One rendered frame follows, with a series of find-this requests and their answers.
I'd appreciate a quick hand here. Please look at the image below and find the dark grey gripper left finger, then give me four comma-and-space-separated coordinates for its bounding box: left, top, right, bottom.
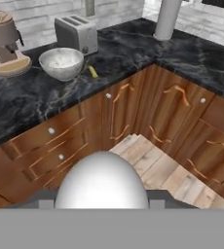
11, 189, 60, 210

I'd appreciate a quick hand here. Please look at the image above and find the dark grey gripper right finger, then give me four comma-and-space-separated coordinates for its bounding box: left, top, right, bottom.
145, 189, 197, 210

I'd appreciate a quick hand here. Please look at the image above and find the white egg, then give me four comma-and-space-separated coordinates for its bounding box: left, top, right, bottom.
54, 150, 150, 210

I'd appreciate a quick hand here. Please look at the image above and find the white mixing bowl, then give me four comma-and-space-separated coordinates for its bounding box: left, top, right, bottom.
38, 47, 85, 83

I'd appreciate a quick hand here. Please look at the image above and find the deep wooden drawer front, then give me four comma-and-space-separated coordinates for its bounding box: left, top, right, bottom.
20, 129, 102, 191

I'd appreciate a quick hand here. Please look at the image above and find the shallow wooden drawer front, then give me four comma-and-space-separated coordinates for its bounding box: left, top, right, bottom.
0, 105, 88, 162

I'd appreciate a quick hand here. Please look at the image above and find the wide wooden cupboard door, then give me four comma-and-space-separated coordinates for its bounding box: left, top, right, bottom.
134, 64, 216, 158

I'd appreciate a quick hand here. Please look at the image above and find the narrow wooden cupboard door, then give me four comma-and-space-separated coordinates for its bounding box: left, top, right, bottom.
101, 67, 151, 152

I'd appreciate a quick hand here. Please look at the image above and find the small yellow stick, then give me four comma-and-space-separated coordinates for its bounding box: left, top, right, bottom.
88, 65, 99, 79

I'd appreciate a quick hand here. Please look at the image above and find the beige coffee machine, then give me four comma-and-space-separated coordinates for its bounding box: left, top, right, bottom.
0, 11, 33, 78

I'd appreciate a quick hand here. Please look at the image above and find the silver toaster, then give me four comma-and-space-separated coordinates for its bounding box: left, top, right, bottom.
54, 14, 99, 56

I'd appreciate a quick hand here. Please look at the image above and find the white cylinder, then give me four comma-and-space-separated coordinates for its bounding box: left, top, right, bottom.
153, 0, 183, 42

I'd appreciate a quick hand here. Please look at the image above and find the grey wall fitting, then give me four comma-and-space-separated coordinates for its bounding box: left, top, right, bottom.
85, 0, 95, 18

